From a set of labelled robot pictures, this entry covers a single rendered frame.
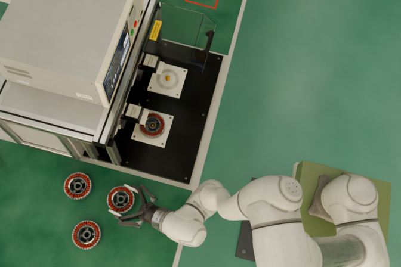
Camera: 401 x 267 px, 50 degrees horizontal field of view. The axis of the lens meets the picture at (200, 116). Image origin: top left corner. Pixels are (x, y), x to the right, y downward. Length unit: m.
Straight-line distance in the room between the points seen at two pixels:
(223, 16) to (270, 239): 1.37
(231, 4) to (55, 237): 1.37
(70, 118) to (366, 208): 1.09
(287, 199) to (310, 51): 2.12
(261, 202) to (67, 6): 0.92
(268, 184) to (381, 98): 2.12
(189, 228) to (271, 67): 1.66
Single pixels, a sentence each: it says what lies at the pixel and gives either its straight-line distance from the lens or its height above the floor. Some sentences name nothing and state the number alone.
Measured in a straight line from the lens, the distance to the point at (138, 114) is 1.78.
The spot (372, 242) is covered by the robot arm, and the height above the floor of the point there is 1.12.
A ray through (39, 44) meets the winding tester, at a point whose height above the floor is 1.32.
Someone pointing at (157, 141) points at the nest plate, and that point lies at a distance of 1.88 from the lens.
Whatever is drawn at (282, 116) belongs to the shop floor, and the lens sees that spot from 2.86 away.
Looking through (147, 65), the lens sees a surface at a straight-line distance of 1.87.
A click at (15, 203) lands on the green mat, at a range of 1.95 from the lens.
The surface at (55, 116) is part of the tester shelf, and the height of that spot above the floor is 1.11.
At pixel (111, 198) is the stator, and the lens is 1.83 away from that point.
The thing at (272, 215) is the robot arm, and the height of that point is 1.51.
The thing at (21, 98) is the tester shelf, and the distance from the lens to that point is 1.67.
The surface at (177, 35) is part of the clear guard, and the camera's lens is 1.77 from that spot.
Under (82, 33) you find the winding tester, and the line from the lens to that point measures 1.50.
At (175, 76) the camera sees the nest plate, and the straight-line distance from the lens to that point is 2.00.
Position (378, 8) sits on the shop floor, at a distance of 3.52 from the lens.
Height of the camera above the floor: 2.58
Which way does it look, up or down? 69 degrees down
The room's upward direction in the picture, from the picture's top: 12 degrees clockwise
